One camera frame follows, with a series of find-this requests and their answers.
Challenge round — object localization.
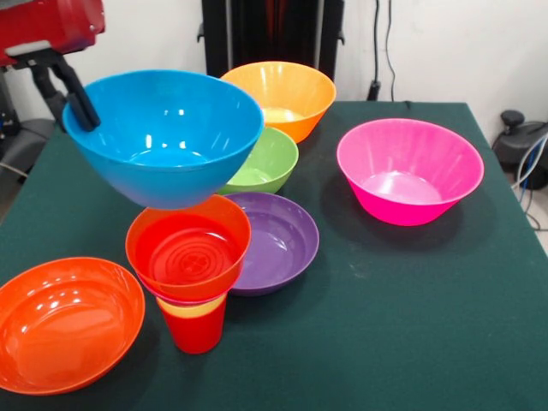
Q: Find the blue bowl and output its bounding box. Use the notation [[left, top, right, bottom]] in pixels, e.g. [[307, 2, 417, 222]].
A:
[[62, 70, 265, 211]]

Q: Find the black device with cables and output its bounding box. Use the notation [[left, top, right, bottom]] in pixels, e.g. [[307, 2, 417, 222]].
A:
[[492, 110, 548, 191]]

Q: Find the green bowl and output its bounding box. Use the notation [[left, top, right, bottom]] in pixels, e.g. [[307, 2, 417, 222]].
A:
[[217, 127, 300, 196]]

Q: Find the large red-orange bowl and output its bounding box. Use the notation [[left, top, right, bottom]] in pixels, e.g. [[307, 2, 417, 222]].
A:
[[0, 257, 146, 396]]

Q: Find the stack of yellow cups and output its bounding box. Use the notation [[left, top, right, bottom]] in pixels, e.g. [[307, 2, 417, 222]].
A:
[[157, 291, 229, 320]]

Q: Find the black wall cable with plug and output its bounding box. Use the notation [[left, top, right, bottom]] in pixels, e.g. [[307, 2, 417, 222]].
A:
[[366, 0, 384, 102]]

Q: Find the black chair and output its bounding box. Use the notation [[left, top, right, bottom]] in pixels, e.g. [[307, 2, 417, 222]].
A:
[[0, 67, 69, 181]]

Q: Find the large light orange bowl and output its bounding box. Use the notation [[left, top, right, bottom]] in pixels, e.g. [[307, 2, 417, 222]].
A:
[[221, 62, 337, 144]]

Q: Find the red cup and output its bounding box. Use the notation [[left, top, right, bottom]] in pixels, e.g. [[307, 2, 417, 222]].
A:
[[160, 301, 228, 355]]

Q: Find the small orange bowl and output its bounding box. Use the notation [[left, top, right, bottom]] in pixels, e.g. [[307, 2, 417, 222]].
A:
[[125, 194, 253, 303]]

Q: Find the small crimson bowl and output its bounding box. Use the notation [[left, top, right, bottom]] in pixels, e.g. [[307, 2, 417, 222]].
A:
[[147, 278, 236, 308]]

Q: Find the dark green table cloth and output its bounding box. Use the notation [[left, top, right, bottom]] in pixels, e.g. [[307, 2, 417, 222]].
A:
[[0, 97, 548, 411]]

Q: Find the purple bowl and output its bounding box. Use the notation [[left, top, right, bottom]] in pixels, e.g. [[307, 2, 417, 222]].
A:
[[226, 192, 319, 297]]

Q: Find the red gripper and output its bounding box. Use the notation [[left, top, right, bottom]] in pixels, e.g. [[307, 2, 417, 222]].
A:
[[0, 0, 107, 133]]

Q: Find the large magenta bowl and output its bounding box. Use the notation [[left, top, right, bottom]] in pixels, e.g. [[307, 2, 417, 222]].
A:
[[337, 118, 485, 227]]

